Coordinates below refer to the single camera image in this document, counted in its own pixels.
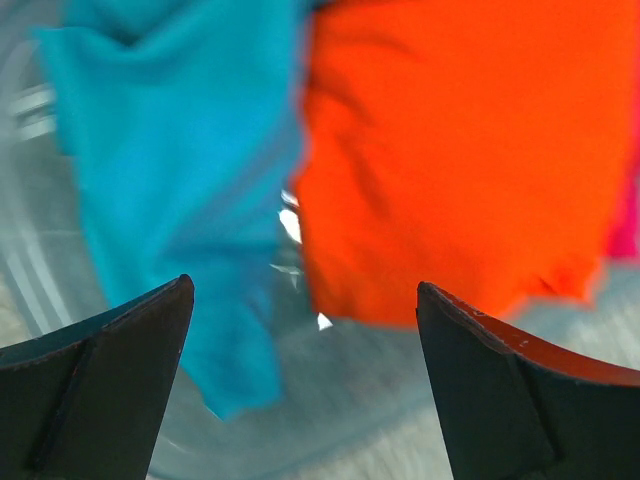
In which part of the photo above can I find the translucent blue plastic basin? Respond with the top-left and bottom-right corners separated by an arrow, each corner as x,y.
1,1 -> 451,479

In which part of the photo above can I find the magenta t-shirt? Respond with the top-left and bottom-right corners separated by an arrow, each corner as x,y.
607,163 -> 639,260

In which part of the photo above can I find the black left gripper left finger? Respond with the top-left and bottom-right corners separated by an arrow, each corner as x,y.
1,275 -> 194,479

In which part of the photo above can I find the orange t-shirt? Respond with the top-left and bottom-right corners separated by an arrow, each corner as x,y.
294,1 -> 639,328

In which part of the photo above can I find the teal t-shirt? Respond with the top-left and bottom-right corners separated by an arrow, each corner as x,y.
36,1 -> 309,419

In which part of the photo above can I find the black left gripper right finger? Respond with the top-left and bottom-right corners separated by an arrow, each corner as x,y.
416,283 -> 639,479

